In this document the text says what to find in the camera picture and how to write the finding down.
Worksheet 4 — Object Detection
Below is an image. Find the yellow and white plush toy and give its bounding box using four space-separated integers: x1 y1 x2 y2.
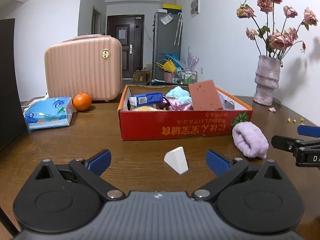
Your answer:
132 106 160 112

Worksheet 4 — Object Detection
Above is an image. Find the trolley with bottles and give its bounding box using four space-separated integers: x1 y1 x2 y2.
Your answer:
175 69 198 85

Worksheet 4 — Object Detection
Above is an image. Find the small blue and white box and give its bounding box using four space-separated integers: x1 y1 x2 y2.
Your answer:
128 93 163 111

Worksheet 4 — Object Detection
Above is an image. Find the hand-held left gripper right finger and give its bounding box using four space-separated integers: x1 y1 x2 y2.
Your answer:
191 149 284 202

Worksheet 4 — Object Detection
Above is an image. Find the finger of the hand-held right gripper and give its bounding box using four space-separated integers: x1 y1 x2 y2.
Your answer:
297 125 320 138
271 135 320 153

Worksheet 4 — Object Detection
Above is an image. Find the purple knit drawstring bag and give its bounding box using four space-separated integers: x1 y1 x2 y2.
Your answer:
217 91 235 110

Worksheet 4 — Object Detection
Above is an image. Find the orange fruit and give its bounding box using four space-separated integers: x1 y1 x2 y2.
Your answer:
73 93 92 112

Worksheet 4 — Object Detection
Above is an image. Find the dark brown entrance door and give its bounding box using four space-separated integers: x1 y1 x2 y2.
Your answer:
107 15 145 79

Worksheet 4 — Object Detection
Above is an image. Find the red cardboard box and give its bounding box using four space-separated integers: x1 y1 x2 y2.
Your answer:
117 84 253 141

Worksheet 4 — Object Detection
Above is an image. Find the side room door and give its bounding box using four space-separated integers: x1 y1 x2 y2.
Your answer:
92 5 103 35

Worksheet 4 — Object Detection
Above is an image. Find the lavender towel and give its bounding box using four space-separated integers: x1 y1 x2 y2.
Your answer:
232 121 270 159

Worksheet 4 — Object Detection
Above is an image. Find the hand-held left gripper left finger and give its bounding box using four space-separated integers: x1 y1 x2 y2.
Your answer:
32 149 126 201

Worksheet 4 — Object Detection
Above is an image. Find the purple textured vase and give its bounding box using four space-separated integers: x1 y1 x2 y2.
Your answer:
253 55 283 106

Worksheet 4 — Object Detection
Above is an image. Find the hanging folded umbrella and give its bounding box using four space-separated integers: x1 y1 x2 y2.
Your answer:
174 12 184 46

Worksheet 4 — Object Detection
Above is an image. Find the pink layered sponge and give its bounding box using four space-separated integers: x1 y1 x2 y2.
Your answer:
188 80 224 110

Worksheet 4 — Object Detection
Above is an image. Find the yellow bag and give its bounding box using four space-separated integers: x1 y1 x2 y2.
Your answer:
156 60 176 72

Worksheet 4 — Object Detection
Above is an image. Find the brown cardboard box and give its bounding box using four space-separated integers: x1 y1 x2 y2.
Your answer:
133 70 150 83

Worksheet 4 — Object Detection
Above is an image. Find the pink ribbed suitcase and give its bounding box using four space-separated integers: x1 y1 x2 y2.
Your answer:
44 34 123 102

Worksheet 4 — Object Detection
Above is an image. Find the purple satin pouch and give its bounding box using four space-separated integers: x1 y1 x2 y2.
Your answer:
160 96 194 111

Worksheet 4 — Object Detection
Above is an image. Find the black paper bag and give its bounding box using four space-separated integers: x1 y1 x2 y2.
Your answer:
0 18 28 152

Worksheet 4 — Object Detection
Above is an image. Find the grey refrigerator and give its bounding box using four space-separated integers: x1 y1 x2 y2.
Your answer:
152 10 184 82

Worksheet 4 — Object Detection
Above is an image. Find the blue tissue pack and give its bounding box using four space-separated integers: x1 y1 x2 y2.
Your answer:
24 96 73 130

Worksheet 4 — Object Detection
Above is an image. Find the light blue plush cloth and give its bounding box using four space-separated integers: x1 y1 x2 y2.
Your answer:
165 86 192 105

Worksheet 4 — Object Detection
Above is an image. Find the dried pink rose bouquet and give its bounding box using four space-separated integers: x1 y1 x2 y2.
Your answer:
236 0 319 60

